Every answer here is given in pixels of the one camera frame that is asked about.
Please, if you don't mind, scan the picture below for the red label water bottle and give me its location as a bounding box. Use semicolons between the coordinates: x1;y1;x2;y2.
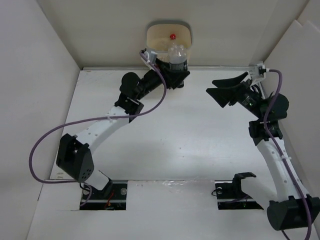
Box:
160;34;187;51

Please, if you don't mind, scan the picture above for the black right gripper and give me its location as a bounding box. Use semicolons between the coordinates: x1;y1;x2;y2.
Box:
206;71;264;120

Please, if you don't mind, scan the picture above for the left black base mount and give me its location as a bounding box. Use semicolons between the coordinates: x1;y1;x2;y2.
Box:
79;180;128;211

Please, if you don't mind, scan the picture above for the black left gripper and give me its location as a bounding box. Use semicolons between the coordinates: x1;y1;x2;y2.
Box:
134;58;189;101

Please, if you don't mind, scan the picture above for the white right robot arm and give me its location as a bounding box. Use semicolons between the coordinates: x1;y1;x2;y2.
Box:
206;69;320;238

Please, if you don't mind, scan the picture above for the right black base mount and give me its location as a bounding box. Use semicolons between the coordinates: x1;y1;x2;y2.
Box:
211;172;263;210

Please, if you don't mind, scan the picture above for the beige plastic waste bin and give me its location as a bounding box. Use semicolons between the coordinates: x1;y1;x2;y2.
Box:
145;19;193;63

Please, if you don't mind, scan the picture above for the small black cap cola bottle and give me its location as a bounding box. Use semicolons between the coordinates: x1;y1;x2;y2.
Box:
167;43;189;89

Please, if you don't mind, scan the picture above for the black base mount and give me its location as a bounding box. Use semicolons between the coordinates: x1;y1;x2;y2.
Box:
79;180;128;211
211;172;263;210

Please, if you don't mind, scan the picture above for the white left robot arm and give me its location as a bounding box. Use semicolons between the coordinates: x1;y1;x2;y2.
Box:
56;59;190;199

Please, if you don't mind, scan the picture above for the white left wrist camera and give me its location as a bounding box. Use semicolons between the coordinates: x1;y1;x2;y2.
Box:
139;48;158;70

